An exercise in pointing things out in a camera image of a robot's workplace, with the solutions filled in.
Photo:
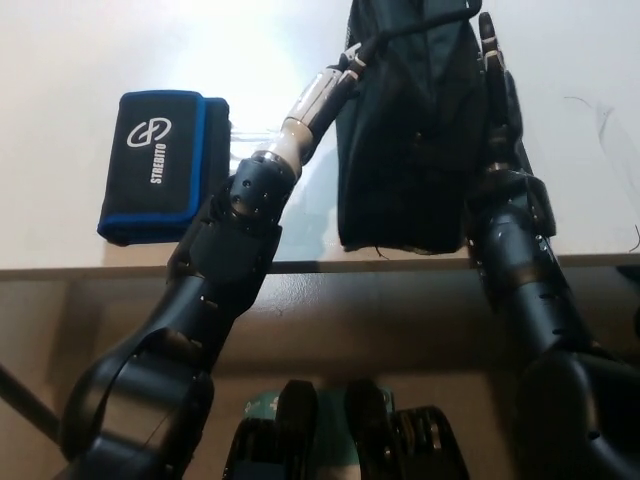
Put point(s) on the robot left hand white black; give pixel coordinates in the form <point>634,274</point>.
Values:
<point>310,107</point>

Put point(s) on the robot right hand white black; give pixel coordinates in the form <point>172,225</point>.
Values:
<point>505,115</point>

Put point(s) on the black lunch bag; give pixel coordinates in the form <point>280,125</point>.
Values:
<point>410,165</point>

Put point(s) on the clear tape patch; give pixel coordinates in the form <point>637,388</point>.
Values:
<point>242,142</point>

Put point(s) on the black blue Strebito pouch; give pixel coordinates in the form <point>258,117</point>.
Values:
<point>150,150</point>

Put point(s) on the black diagonal bar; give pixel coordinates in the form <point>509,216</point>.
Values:
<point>25,400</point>

